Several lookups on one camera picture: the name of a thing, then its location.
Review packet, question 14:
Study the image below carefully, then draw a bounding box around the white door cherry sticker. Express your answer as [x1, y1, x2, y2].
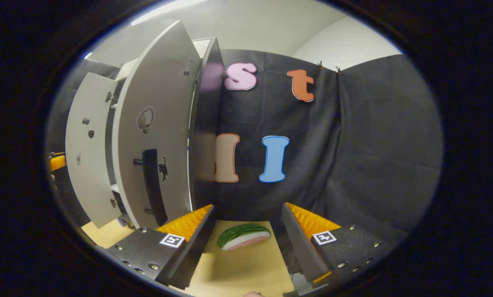
[111, 21, 201, 229]

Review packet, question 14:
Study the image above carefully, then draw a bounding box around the watermelon slice toy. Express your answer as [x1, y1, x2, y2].
[217, 223, 271, 251]

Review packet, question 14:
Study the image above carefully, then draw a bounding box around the white grey cabinet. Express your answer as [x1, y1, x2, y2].
[106, 37, 226, 227]

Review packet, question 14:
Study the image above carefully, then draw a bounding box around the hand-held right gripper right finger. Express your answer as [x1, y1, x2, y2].
[281, 202, 391, 286]

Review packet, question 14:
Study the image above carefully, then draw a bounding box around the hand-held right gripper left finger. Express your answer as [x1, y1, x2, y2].
[96, 204, 216, 289]

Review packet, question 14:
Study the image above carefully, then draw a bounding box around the black backdrop cloth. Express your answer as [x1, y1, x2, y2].
[46, 49, 443, 273]

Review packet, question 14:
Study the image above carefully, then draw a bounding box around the white drawer black handle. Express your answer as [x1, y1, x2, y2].
[115, 38, 212, 81]

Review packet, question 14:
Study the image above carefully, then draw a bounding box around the ceiling light panel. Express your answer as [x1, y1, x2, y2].
[131, 0, 212, 26]

